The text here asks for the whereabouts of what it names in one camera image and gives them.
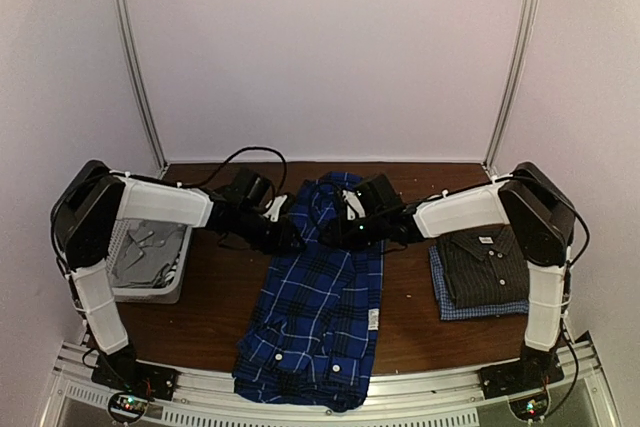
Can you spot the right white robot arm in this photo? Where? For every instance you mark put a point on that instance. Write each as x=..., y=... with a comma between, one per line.
x=538, y=213

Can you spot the circuit board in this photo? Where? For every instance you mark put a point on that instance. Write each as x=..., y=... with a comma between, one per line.
x=530, y=408
x=125, y=407

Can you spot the front aluminium rail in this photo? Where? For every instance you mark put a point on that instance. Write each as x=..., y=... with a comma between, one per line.
x=443, y=375

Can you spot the light blue checked folded shirt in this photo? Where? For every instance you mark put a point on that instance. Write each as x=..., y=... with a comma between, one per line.
x=448, y=312

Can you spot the aluminium frame post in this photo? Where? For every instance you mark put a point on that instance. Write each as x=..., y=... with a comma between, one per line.
x=139, y=90
x=527, y=17

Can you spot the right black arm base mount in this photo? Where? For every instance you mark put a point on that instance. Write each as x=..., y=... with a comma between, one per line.
x=533, y=370

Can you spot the left aluminium frame post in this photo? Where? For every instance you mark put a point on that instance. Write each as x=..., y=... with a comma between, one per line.
x=139, y=90

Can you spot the white plastic laundry basket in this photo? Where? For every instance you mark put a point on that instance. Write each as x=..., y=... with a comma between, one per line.
x=167, y=295

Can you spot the dark striped folded shirt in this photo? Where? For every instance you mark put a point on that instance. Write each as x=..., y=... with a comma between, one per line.
x=483, y=266

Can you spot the right aluminium frame post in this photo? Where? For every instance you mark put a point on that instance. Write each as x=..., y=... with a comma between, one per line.
x=527, y=17

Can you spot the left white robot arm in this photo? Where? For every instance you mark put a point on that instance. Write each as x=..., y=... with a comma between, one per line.
x=83, y=220

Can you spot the left circuit board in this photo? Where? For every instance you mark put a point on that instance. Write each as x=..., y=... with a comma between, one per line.
x=125, y=407

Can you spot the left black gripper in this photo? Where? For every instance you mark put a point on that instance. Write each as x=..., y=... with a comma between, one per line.
x=281, y=243

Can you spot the grey shirt in basket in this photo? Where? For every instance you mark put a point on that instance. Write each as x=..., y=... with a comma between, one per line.
x=144, y=254

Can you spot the blue plaid long sleeve shirt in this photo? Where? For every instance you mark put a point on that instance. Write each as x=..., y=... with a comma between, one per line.
x=312, y=336

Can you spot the right circuit board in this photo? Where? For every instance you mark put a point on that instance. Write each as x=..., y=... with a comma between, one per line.
x=530, y=408

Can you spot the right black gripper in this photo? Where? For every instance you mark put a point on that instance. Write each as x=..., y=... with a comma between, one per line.
x=341, y=237

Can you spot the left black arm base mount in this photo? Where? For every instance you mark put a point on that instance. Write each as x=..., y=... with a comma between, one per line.
x=122, y=371

